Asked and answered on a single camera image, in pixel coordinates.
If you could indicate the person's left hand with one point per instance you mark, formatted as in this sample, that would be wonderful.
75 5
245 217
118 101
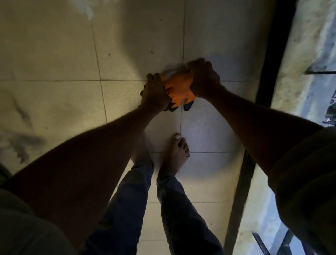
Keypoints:
156 97

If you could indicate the person's right hand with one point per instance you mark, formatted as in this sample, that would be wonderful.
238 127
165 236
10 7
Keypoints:
206 78

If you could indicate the person's right forearm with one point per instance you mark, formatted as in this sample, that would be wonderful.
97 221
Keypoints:
262 131

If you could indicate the person's left forearm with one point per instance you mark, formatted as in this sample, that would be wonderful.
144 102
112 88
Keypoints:
78 168

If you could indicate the person's left foot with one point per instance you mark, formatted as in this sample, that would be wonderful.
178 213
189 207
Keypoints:
143 155

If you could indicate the person's right leg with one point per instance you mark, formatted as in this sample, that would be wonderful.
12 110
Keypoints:
183 215

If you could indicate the person's grey shirt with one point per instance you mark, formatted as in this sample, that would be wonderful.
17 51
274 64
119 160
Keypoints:
307 184

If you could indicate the black metal railing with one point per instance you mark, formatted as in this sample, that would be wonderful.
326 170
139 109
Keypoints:
320 71

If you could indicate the green trees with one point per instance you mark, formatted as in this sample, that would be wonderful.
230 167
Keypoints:
331 110

